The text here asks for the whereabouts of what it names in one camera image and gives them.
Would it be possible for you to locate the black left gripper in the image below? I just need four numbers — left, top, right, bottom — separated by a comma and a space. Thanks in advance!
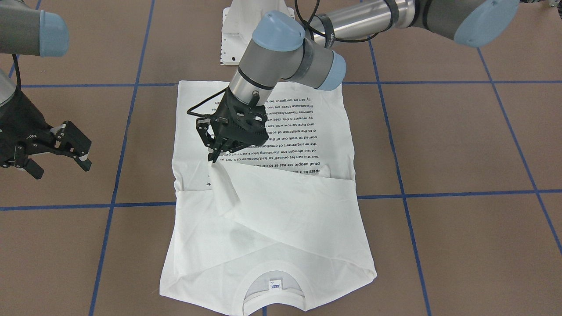
195, 88, 269, 163

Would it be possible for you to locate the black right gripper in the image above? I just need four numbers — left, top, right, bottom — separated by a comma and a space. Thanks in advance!
0, 90, 92, 180

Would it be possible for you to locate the white long-sleeve printed shirt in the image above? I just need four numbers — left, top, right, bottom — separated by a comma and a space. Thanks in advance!
160, 81, 377, 316

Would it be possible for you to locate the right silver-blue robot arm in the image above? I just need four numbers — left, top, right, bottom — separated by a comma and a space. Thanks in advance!
0, 0, 92, 179

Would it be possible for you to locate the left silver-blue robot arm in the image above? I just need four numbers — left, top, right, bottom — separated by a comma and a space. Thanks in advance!
195, 0, 519, 162

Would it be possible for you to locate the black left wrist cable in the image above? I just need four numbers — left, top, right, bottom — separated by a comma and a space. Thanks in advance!
293, 0, 376, 43

